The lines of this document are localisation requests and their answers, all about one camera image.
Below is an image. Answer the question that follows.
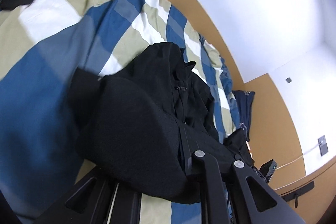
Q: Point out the wall power socket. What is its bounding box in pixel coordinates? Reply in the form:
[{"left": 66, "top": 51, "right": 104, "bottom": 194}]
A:
[{"left": 318, "top": 136, "right": 329, "bottom": 156}]

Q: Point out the navy blue pillow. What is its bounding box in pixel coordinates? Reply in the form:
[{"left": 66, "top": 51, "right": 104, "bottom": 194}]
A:
[{"left": 232, "top": 90, "right": 255, "bottom": 141}]

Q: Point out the blue white beige patchwork duvet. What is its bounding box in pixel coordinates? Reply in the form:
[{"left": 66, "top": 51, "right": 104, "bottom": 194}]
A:
[{"left": 1, "top": 0, "right": 240, "bottom": 223}]

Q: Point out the black coat with knot buttons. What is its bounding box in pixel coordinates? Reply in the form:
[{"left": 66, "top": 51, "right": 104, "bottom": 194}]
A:
[{"left": 68, "top": 43, "right": 253, "bottom": 204}]

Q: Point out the wooden bed headboard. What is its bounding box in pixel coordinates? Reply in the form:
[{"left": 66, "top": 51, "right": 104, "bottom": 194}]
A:
[{"left": 137, "top": 0, "right": 306, "bottom": 191}]

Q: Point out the wooden bedside table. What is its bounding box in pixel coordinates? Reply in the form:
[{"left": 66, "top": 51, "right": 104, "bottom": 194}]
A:
[{"left": 276, "top": 157, "right": 335, "bottom": 212}]

